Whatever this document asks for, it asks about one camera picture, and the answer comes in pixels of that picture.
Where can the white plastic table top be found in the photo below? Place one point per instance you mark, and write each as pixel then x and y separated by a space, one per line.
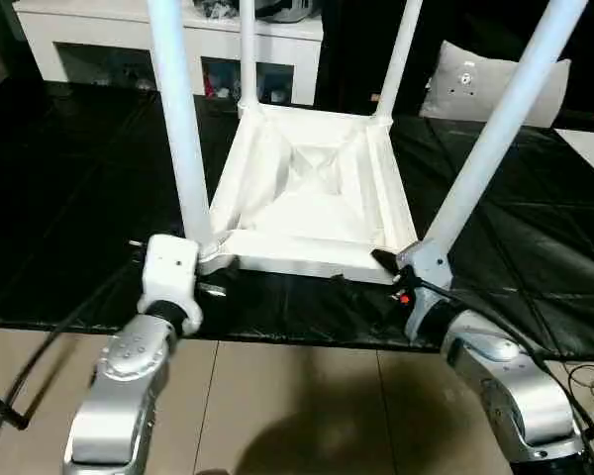
pixel 307 247

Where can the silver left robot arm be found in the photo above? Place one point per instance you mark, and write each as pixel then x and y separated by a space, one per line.
pixel 124 386

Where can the dark round robot torso part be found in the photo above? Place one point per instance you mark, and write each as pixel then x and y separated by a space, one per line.
pixel 218 471

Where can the black cabinet with gold label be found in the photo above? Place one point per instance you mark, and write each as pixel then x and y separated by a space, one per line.
pixel 356 54

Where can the grey pillow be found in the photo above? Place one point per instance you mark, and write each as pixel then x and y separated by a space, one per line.
pixel 539 89

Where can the grey round pot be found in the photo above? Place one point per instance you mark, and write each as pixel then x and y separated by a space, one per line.
pixel 287 10

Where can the black clutter on sideboard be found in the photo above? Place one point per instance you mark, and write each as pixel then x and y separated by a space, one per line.
pixel 215 9

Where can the white sideboard cabinet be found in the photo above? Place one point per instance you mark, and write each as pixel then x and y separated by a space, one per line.
pixel 104 29

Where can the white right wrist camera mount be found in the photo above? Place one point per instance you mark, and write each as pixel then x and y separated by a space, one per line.
pixel 430 272

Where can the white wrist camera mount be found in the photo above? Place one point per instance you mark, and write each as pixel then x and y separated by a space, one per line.
pixel 170 277
pixel 430 272

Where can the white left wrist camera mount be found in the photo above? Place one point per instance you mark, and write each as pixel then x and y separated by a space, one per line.
pixel 170 277

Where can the black metal frame leg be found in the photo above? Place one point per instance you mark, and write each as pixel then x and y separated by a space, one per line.
pixel 5 406

